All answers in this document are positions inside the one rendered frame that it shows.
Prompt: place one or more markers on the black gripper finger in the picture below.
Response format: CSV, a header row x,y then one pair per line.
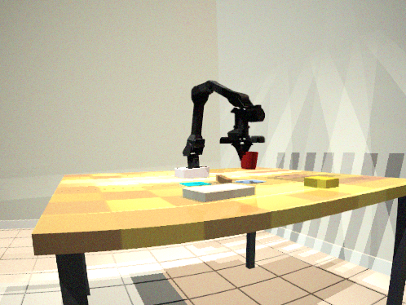
x,y
246,147
239,149

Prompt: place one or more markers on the yellow rectangular block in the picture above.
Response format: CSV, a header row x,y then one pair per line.
x,y
321,182

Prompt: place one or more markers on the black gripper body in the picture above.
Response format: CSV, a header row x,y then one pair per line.
x,y
247,140

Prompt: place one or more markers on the red cup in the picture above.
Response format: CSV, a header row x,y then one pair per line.
x,y
249,160

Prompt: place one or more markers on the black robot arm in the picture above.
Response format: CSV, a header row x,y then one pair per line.
x,y
199,95

